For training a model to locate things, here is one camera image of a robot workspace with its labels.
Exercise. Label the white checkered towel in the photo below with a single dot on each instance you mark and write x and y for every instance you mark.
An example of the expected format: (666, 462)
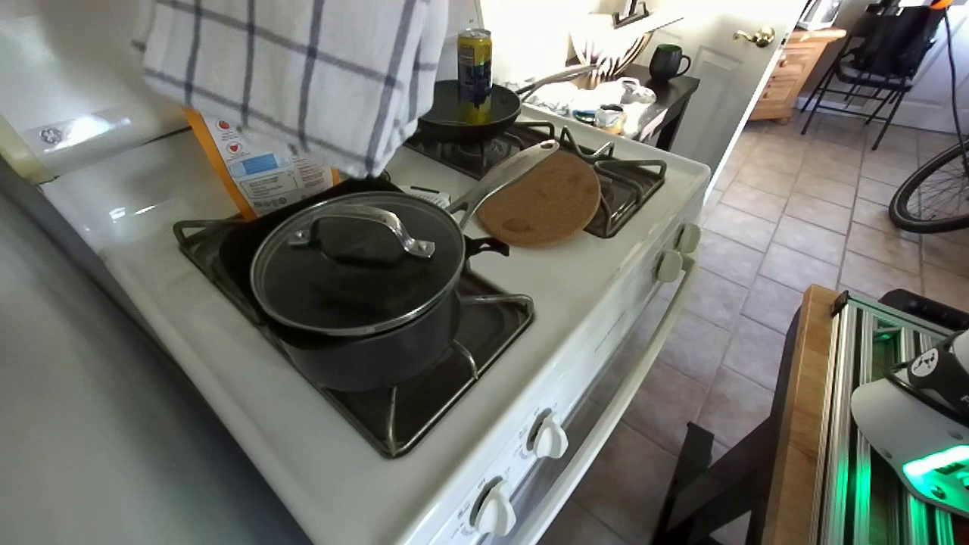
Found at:
(335, 75)

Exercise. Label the black cooking pot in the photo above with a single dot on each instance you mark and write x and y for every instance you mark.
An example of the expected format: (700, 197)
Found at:
(366, 285)

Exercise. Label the glass pot lid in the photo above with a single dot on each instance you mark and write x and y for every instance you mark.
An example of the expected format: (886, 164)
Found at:
(358, 265)

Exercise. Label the front cast iron grate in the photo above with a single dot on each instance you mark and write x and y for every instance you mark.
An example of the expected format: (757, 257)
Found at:
(385, 388)

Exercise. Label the cast iron grate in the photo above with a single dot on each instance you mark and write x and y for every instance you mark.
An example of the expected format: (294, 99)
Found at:
(385, 388)
(626, 185)

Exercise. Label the white gas stove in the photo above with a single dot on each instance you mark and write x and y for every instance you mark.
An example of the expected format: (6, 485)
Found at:
(500, 425)

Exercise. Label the round wooden cutting board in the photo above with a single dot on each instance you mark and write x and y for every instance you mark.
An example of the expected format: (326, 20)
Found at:
(545, 203)

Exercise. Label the rear cast iron grate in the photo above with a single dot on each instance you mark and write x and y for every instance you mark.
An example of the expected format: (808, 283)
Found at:
(626, 185)

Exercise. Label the black frying pan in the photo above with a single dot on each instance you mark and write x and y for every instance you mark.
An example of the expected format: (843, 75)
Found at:
(458, 115)

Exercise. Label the white stove knob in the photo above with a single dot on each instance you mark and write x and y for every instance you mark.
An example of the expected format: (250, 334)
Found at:
(545, 438)
(688, 236)
(669, 265)
(496, 509)

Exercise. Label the orange printed instruction card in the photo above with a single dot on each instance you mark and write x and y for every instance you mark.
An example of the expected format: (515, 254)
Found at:
(260, 173)

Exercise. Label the dark side table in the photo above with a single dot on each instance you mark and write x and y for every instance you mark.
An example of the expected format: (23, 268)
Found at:
(626, 108)

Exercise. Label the black mug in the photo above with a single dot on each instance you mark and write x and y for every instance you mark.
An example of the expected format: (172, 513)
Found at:
(666, 64)

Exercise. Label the wooden cabinet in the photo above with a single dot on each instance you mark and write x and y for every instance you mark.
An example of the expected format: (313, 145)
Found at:
(792, 72)

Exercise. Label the black folding chair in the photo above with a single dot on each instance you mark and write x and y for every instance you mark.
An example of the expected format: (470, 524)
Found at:
(878, 62)

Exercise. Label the white device with green light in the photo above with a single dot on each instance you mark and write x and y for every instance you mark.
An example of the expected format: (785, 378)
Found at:
(919, 420)

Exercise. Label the bicycle wheel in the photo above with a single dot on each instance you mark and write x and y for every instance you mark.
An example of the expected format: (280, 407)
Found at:
(936, 194)

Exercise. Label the metal rail frame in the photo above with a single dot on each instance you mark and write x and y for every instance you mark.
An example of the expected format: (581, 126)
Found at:
(861, 498)

